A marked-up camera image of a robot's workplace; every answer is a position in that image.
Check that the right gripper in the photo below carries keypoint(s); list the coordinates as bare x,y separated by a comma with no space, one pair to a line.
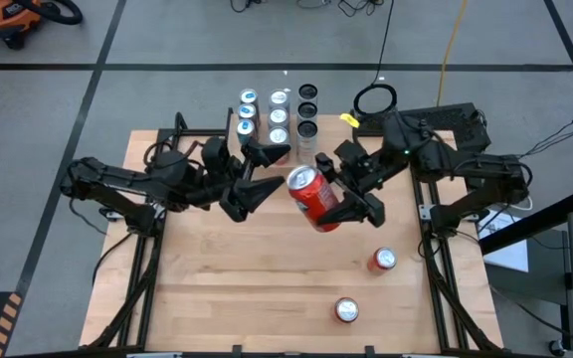
366,166

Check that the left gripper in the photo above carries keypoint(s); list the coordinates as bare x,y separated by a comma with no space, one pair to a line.
212,184

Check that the red-orange Fanta can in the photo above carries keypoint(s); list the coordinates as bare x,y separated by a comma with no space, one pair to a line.
314,199
383,258

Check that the tall silver can black lid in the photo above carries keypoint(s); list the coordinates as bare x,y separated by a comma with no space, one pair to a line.
308,109
308,92
306,144

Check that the dark blue patterned slim can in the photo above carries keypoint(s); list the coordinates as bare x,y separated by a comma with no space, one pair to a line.
247,110

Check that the slim silver can blue tab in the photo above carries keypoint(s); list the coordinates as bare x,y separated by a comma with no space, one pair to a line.
249,95

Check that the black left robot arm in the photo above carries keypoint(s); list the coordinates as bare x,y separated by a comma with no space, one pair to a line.
117,181

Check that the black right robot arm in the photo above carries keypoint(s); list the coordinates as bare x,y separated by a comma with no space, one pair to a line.
485,169

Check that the wooden shelf black metal legs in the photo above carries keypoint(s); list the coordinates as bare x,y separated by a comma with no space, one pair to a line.
331,134

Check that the yellow tag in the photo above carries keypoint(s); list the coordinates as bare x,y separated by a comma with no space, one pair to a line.
349,120

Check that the black perforated computer case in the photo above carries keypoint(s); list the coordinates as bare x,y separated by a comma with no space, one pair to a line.
450,117

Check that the white paper sheet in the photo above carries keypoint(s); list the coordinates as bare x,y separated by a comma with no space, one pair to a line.
510,253

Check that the black desk beam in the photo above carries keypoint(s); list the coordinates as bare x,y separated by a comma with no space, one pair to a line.
530,226

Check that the black caster wheel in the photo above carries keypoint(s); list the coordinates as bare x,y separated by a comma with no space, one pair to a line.
556,346

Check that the black aluminium table frame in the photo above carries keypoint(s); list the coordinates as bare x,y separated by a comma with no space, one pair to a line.
202,133

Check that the silver corner bracket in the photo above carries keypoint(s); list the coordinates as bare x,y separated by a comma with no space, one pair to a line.
425,211
161,212

